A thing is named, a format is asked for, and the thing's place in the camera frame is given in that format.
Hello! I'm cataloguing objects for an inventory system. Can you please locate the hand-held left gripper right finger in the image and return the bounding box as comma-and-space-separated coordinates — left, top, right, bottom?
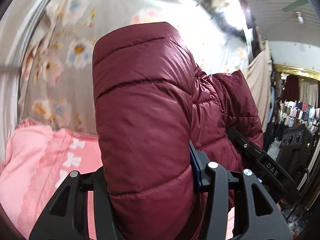
189, 140, 293, 240

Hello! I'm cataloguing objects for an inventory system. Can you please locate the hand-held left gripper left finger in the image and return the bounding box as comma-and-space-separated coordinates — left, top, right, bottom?
29, 166, 123, 240

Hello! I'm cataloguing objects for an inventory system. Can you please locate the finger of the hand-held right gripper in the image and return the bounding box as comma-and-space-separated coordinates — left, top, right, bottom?
226, 127, 265, 167

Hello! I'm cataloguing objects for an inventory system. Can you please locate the maroon puffer jacket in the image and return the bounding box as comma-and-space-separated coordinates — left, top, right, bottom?
92, 22, 264, 240

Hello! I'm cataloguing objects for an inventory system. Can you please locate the black speaker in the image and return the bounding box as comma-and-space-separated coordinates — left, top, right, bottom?
275, 125, 315, 172

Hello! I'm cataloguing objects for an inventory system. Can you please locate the beige hanging cloth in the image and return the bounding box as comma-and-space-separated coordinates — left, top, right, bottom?
246, 41, 275, 132

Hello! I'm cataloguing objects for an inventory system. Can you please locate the rack of hanging socks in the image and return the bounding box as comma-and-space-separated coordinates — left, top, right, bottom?
279, 99, 320, 127

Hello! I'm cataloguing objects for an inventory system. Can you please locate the pink blanket with white bows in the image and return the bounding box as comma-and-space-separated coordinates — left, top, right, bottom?
0, 120, 237, 240

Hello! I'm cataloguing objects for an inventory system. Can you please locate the dark red curtain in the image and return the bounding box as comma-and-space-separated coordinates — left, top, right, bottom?
284, 75, 300, 102

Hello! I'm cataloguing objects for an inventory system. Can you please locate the grey floral bedsheet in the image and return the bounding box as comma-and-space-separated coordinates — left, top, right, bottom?
19, 0, 253, 133

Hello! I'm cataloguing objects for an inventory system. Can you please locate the green ceiling fan blade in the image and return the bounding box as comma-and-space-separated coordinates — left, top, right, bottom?
282, 0, 310, 12

